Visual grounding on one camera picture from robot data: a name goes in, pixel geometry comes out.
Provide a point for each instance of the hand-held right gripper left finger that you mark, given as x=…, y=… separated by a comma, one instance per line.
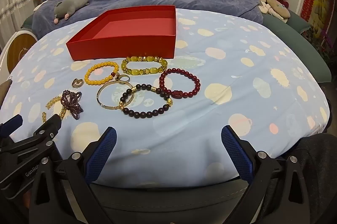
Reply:
x=101, y=153

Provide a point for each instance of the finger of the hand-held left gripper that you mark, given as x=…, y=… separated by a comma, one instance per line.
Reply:
x=48, y=128
x=11, y=124

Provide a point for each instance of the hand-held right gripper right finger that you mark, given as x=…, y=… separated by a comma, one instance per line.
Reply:
x=237, y=153

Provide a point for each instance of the thin gold bangle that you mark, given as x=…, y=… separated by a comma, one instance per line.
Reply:
x=109, y=107

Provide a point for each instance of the red cardboard box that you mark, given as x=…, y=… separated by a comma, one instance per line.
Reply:
x=118, y=47

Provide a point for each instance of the brown cardboard piece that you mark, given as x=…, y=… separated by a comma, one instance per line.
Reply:
x=5, y=90

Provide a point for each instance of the light blue planet-print bedsheet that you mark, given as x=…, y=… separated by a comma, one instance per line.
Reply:
x=210, y=121

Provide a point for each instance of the white sheer curtain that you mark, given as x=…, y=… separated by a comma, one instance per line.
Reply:
x=13, y=5

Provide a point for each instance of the grey plush toy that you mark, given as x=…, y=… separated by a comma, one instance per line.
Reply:
x=71, y=3

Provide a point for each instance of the beige flat plush toy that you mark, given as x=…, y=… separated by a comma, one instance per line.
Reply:
x=277, y=8

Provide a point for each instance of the small white plush toy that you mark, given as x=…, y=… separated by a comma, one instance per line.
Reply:
x=263, y=4

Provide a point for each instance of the green bed frame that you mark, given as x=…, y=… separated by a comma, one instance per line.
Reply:
x=295, y=40

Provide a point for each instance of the red wall hanging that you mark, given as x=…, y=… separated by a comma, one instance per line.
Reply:
x=321, y=3

